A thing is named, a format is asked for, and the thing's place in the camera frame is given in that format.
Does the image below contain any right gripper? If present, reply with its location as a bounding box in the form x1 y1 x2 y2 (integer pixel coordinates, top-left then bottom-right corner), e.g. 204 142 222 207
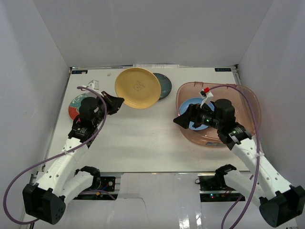
173 102 223 130

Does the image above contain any light blue plastic plate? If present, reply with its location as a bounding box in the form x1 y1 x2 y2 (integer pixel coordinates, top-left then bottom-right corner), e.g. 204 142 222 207
179 97 215 131

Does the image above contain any pale yellow plastic plate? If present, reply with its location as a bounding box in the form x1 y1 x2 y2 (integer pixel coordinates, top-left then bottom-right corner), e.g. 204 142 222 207
114 67 161 109

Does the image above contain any red and teal floral plate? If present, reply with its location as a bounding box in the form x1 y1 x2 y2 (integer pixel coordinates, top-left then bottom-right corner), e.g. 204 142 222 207
68 93 88 120

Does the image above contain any dark teal ceramic plate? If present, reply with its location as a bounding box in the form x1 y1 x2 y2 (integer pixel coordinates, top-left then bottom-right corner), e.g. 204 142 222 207
153 73 172 101

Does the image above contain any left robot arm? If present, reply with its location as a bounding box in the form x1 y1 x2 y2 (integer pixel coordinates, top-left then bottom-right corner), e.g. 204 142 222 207
22 91 124 225

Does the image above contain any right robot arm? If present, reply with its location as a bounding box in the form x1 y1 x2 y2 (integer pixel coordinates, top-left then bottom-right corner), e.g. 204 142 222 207
173 99 305 228

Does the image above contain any pink translucent plastic bin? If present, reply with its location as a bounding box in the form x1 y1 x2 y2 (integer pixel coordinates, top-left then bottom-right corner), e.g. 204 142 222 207
176 82 261 147

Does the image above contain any left table corner label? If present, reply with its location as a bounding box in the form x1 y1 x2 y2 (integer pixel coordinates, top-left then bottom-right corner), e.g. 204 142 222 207
71 70 88 74

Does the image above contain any table corner label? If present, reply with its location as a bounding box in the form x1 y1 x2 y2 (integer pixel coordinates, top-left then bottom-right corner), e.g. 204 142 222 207
215 68 232 72
71 70 88 74

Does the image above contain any right table corner label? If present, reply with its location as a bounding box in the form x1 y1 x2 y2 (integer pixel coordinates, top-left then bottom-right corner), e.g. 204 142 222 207
215 68 232 72

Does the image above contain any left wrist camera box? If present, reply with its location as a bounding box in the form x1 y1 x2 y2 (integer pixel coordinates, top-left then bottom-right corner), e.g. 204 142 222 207
81 80 100 92

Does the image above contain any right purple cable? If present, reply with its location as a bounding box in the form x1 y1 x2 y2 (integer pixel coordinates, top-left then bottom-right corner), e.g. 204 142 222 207
209 83 264 229

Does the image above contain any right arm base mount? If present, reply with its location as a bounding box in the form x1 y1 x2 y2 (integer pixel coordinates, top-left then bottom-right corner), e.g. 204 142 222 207
194 175 240 203

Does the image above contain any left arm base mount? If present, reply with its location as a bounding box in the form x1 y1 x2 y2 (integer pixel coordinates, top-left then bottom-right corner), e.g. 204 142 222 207
74 176 119 201

